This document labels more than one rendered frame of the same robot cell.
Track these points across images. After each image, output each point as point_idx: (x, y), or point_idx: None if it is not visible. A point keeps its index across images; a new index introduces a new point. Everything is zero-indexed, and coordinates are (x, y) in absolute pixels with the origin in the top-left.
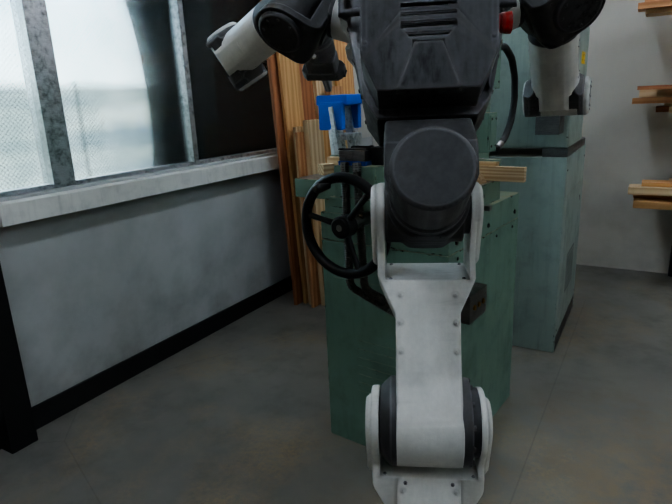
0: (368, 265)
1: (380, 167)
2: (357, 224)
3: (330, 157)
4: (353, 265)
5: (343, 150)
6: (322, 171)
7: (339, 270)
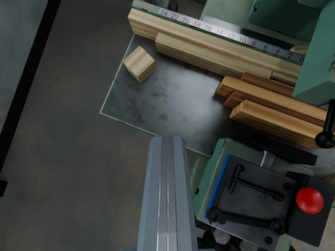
0: (236, 247)
1: (290, 241)
2: (231, 246)
3: (135, 20)
4: (194, 153)
5: (220, 224)
6: (136, 78)
7: (200, 227)
